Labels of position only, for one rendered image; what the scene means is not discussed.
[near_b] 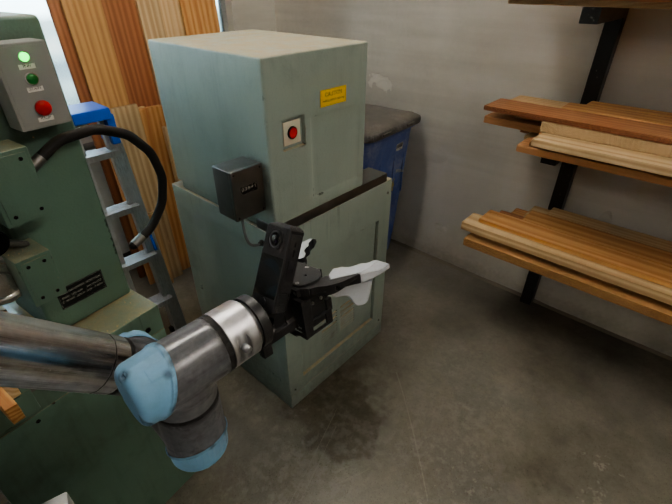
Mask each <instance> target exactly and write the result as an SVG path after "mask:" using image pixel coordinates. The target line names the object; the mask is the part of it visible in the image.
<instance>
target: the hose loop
mask: <svg viewBox="0 0 672 504"><path fill-rule="evenodd" d="M92 135H105V136H112V137H118V138H123V139H126V140H128V141H129V142H131V143H132V144H133V145H135V146H136V147H137V148H139V149H140V150H141V151H143V152H144V153H145V154H146V155H147V157H148V158H149V160H150V162H151V164H152V166H153V168H154V170H155V172H156V175H157V179H158V201H157V205H156V207H155V210H154V212H153V214H152V217H151V219H150V221H149V223H148V224H147V226H146V227H145V228H144V229H143V230H142V231H141V232H140V233H139V234H138V235H137V236H136V237H135V238H134V239H133V240H132V241H131V242H130V243H129V248H130V249H132V250H134V249H137V248H138V247H139V246H140V245H141V244H142V243H143V242H144V241H145V240H146V239H147V238H148V237H149V236H150V235H151V234H152V232H153V231H154V230H155V229H156V227H157V225H158V223H159V221H160V219H161V216H162V214H163V212H164V209H165V206H166V202H167V178H166V173H165V171H164V168H163V166H162V164H161V162H160V160H159V158H158V156H157V154H156V152H155V151H154V150H153V148H152V147H151V146H150V145H148V144H147V143H146V142H145V141H143V140H142V139H141V138H140V137H138V136H137V135H136V134H134V133H133V132H131V131H129V130H126V129H123V128H118V127H113V126H107V125H102V124H91V125H86V126H82V127H79V128H76V129H72V130H69V131H66V132H63V133H60V134H58V135H56V136H54V137H53V138H51V139H50V140H49V141H48V142H47V143H46V144H45V145H44V146H43V147H42V148H41V149H40V150H39V151H38V152H37V153H35V154H34V155H33V156H32V157H31V159H32V162H33V164H34V166H35V169H36V171H38V170H39V169H40V168H41V167H42V166H43V165H44V164H45V163H46V162H47V161H48V160H49V158H50V157H51V156H52V155H53V154H54V153H55V152H56V151H57V150H58V149H59V148H61V147H62V146H63V145H65V144H67V143H70V142H73V141H76V140H79V139H82V138H85V137H88V136H92Z"/></svg>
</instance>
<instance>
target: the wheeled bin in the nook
mask: <svg viewBox="0 0 672 504"><path fill-rule="evenodd" d="M420 121H421V116H420V115H419V114H417V113H414V112H412V111H406V110H400V109H394V108H389V107H383V106H377V105H371V104H366V103H365V129H364V156H363V169H366V168H368V167H370V168H373V169H376V170H379V171H382V172H386V173H387V177H390V178H392V190H391V203H390V215H389V228H388V241H387V249H388V248H389V244H390V240H391V235H392V230H393V225H394V220H395V215H396V209H397V204H398V198H399V192H400V191H401V187H402V176H403V169H404V164H405V158H406V152H407V147H408V141H409V135H410V130H411V127H413V126H415V125H416V124H418V123H420Z"/></svg>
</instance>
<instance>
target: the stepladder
mask: <svg viewBox="0 0 672 504"><path fill-rule="evenodd" d="M68 108H69V111H70V114H71V117H72V120H73V122H74V125H75V128H76V126H79V125H84V124H89V123H94V122H97V124H102V125H107V126H113V127H117V126H116V123H115V119H114V115H113V114H112V113H111V112H110V109H109V108H108V107H106V106H103V105H101V104H98V103H96V102H93V101H90V102H84V103H79V104H73V105H68ZM101 137H102V139H103V140H104V142H105V145H106V147H103V148H99V149H95V150H91V151H87V152H85V150H84V147H83V144H82V141H81V139H79V140H80V143H81V146H82V149H83V152H84V155H85V158H86V161H87V164H88V167H89V170H90V173H91V176H92V179H93V182H94V185H95V188H96V191H97V194H98V197H99V200H100V203H101V206H102V209H103V212H104V214H105V217H106V220H107V223H108V226H109V229H110V232H111V235H112V238H113V241H114V244H115V247H116V250H117V253H118V256H119V259H120V262H121V265H122V268H123V271H124V274H125V277H126V280H127V283H128V286H129V288H130V289H131V290H133V291H135V292H136V290H135V287H134V284H133V281H132V279H131V276H130V273H129V271H130V270H132V269H134V268H136V267H139V266H141V265H143V264H146V263H148V262H149V265H150V268H151V271H152V273H153V276H154V279H155V282H156V285H157V287H158V290H159V293H158V294H156V295H154V296H152V297H150V298H148V300H150V301H152V302H153V303H155V304H157V305H158V309H159V308H161V307H163V306H164V307H165V310H166V313H167V315H168V318H169V321H170V324H171V326H169V330H170V332H171V333H172V332H174V331H176V330H178V329H179V328H181V327H183V326H185V325H186V321H185V318H184V315H183V312H182V309H181V307H180V304H179V301H178V298H177V295H176V293H175V290H174V287H173V284H172V281H171V278H170V276H169V273H168V270H167V267H166V264H165V262H164V259H163V256H162V253H161V250H160V247H159V245H158V242H157V239H156V236H155V233H154V231H153V232H152V234H151V235H150V236H149V237H148V238H147V239H146V240H145V241H144V242H143V243H142V245H143V248H144V250H141V251H139V252H137V253H134V254H132V255H129V256H127V257H125V258H124V257H123V254H122V251H121V248H120V246H119V243H118V240H117V237H116V235H115V232H114V229H113V226H112V224H111V220H114V219H116V218H119V217H122V216H125V215H128V214H131V215H132V217H133V220H134V223H135V226H136V229H137V231H138V234H139V233H140V232H141V231H142V230H143V229H144V228H145V227H146V226H147V224H148V223H149V221H150V219H149V216H148V214H147V211H146V208H145V205H144V202H143V200H142V197H141V194H140V191H139V188H138V185H137V183H136V180H135V177H134V174H133V171H132V169H131V166H130V163H129V160H128V157H127V154H126V152H125V149H124V146H123V143H122V140H121V138H118V137H112V136H105V135H101ZM110 158H111V161H112V164H113V166H114V169H115V172H116V174H117V177H118V180H119V182H120V185H121V188H122V190H123V193H124V196H125V198H126V201H125V202H122V203H119V204H116V205H113V206H110V207H107V208H106V207H105V204H104V202H103V199H102V196H101V193H100V191H99V188H98V185H97V182H96V180H95V177H94V174H93V172H92V169H91V166H90V164H91V163H95V162H98V161H102V160H106V159H110Z"/></svg>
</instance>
